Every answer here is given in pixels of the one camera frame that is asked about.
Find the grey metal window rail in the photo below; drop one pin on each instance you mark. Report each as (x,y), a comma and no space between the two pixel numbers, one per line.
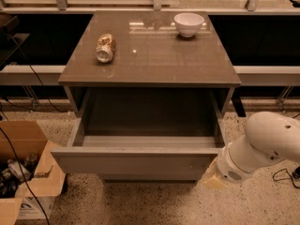
(249,75)

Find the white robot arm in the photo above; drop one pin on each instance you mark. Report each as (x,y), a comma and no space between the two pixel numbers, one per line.
(269,138)

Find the lying snack can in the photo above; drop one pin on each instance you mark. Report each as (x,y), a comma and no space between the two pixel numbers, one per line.
(105,48)

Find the white ceramic bowl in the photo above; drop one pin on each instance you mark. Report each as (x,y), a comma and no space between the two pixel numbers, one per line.
(188,24)

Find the open cardboard box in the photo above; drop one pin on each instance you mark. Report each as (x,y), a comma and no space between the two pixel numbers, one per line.
(31,179)

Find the plastic bottle in box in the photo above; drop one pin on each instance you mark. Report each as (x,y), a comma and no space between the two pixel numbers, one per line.
(18,170)

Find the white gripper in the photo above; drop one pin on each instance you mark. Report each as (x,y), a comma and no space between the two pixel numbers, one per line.
(229,167)

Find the grey top drawer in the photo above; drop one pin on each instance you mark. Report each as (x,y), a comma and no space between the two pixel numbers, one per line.
(144,134)

